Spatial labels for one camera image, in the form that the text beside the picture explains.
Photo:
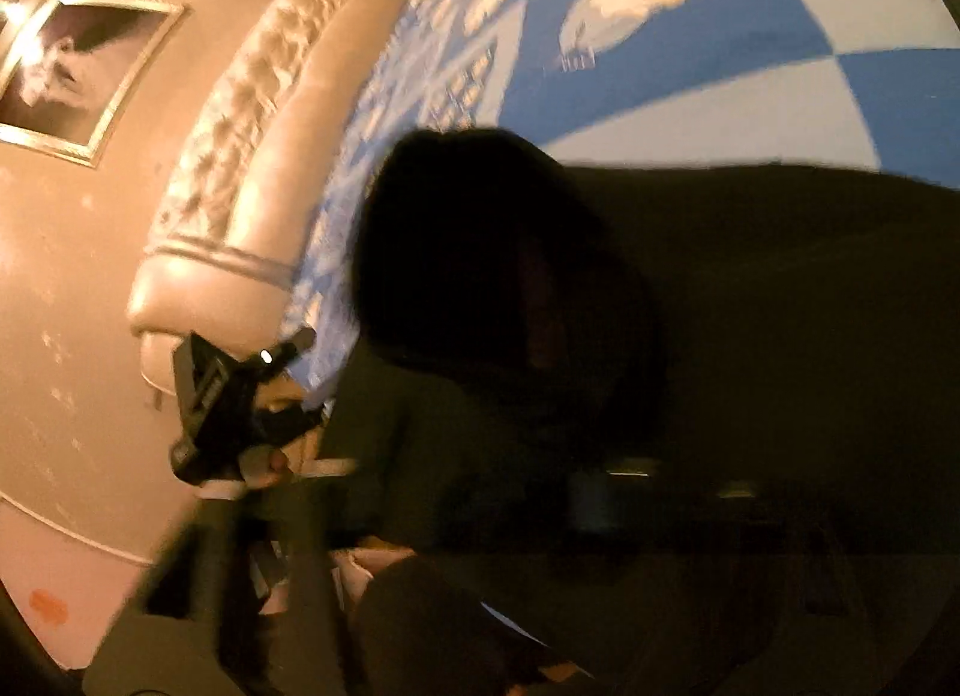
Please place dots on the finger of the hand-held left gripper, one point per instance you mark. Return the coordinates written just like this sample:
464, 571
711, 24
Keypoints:
281, 355

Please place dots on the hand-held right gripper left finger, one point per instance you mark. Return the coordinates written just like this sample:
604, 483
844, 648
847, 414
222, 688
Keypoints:
315, 576

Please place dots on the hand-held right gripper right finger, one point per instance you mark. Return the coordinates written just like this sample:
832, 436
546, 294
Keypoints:
585, 505

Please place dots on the black pants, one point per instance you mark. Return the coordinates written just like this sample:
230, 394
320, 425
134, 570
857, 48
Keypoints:
675, 336

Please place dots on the person's left hand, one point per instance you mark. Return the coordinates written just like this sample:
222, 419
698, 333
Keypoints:
266, 462

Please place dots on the cream tufted headboard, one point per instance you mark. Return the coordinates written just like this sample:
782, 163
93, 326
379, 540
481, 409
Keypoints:
247, 201

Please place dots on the blue shell-print bedspread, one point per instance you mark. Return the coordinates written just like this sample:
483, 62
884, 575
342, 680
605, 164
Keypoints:
750, 66

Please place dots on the framed wall picture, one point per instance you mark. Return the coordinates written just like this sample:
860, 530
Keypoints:
82, 73

